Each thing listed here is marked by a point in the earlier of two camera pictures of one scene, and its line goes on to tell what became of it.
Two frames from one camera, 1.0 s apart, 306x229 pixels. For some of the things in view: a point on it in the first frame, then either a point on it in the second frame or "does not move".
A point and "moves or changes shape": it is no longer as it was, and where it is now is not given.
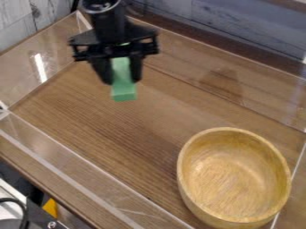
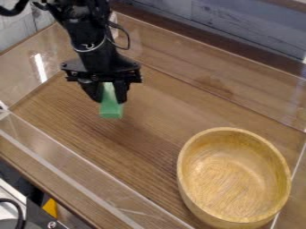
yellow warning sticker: x=51 y=207 does not move
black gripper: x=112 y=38 → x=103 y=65
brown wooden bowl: x=232 y=179 does not move
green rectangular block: x=123 y=88 moves or changes shape
